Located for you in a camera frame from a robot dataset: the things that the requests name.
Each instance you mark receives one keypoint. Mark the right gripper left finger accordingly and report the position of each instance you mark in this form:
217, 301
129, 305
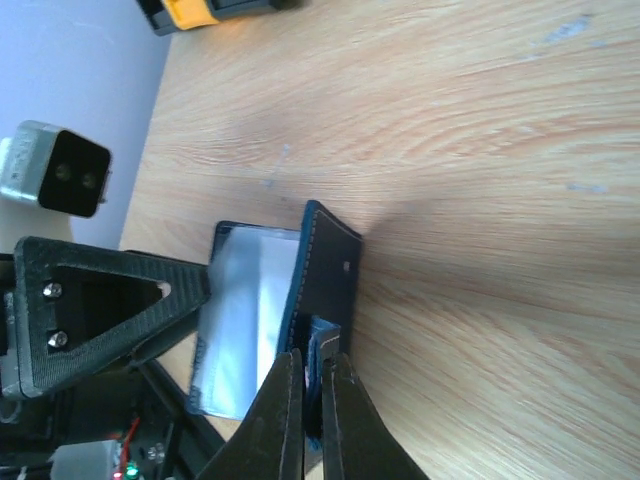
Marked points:
270, 441

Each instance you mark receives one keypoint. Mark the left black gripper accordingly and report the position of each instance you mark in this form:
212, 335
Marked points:
82, 328

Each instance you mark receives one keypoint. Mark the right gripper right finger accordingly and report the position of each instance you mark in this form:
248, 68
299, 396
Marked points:
356, 442

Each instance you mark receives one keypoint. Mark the blue leather card holder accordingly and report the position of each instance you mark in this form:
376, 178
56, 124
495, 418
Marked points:
274, 290

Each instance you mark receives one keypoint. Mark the left black storage bin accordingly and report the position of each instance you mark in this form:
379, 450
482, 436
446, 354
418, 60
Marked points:
157, 17

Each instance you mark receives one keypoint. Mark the black storage bin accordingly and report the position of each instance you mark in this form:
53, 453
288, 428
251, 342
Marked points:
230, 9
157, 17

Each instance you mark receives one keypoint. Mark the yellow storage bin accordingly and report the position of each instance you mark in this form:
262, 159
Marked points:
190, 14

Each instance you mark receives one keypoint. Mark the right black storage bin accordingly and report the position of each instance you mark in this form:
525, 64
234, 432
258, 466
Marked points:
230, 9

